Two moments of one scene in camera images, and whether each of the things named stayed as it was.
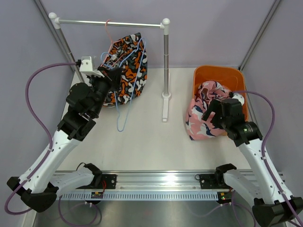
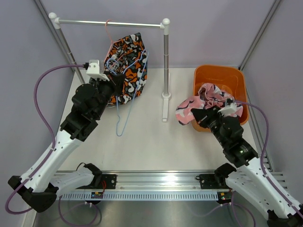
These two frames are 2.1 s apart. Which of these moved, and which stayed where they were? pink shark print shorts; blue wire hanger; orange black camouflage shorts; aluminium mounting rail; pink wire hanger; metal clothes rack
Moved: blue wire hanger; pink shark print shorts
Stayed: metal clothes rack; orange black camouflage shorts; pink wire hanger; aluminium mounting rail
